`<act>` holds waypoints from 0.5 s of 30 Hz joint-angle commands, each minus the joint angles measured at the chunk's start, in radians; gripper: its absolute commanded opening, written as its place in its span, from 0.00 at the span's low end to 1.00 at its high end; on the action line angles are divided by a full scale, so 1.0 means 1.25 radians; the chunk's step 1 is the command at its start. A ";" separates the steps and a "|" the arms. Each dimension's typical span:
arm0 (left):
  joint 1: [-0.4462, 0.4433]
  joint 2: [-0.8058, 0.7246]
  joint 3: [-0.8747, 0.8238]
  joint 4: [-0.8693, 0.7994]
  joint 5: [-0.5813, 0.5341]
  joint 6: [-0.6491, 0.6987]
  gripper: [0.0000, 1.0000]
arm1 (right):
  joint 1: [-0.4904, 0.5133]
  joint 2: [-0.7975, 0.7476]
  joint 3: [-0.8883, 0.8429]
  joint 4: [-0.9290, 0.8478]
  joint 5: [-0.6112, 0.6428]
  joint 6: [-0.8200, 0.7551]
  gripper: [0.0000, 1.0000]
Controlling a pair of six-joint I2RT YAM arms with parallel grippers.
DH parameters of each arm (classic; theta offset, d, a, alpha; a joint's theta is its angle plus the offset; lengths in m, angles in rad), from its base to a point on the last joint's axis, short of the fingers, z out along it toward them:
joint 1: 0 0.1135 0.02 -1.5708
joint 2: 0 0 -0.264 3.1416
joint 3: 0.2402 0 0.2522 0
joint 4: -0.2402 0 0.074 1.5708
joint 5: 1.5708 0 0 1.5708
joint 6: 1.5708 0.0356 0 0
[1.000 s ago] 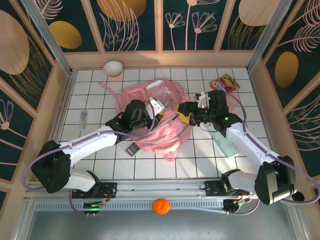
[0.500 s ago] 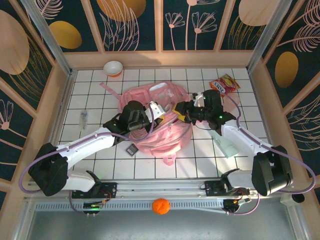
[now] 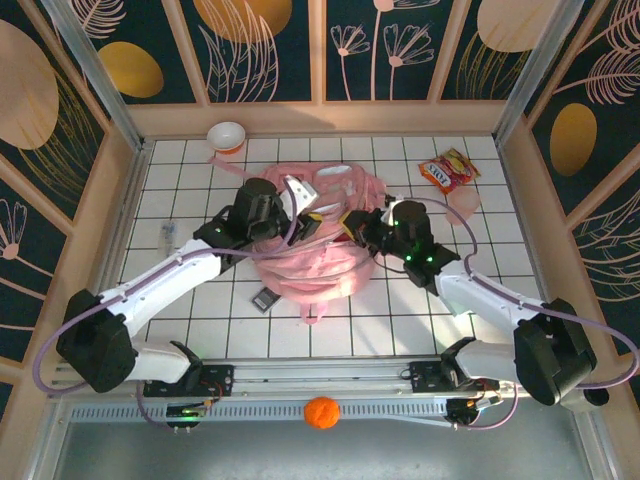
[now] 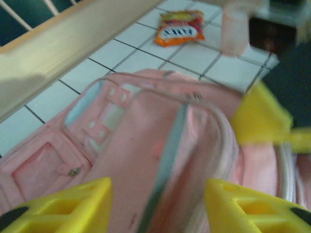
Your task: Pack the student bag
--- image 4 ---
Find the pink student backpack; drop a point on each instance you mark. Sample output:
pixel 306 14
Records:
pixel 145 145

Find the pink round lid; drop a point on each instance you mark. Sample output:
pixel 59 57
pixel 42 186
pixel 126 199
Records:
pixel 234 31

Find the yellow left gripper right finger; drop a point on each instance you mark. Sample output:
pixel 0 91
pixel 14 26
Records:
pixel 243 218

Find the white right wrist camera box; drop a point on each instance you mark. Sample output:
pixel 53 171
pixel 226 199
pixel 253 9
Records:
pixel 284 12

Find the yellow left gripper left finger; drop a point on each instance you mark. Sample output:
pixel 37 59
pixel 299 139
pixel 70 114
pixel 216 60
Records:
pixel 60 218

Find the orange red snack packet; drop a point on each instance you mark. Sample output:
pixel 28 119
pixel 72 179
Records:
pixel 179 29

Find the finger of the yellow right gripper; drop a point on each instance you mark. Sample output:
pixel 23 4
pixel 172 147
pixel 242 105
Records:
pixel 301 139
pixel 262 121

